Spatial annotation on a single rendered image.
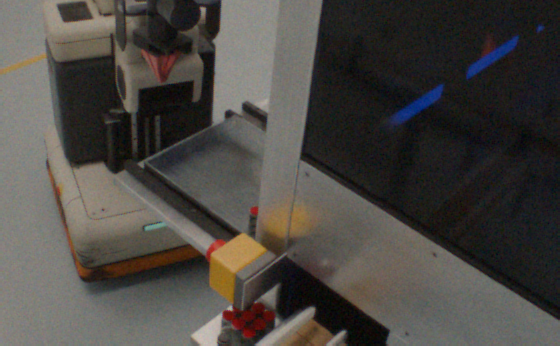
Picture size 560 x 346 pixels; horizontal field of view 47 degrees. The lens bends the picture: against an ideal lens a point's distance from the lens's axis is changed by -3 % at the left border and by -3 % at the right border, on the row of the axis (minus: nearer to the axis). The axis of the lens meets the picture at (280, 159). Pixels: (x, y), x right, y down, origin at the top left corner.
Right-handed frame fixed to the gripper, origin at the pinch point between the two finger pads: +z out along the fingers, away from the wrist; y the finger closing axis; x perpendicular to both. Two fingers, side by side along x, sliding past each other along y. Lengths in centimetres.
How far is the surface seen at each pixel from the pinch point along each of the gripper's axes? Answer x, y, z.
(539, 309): -13, 80, -11
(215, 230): -7.6, 23.5, 18.4
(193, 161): 4.6, 4.2, 19.9
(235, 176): 7.7, 13.5, 19.9
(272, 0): 229, -168, 105
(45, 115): 54, -149, 106
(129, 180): -9.0, 0.1, 20.2
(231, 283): -21.6, 40.9, 8.1
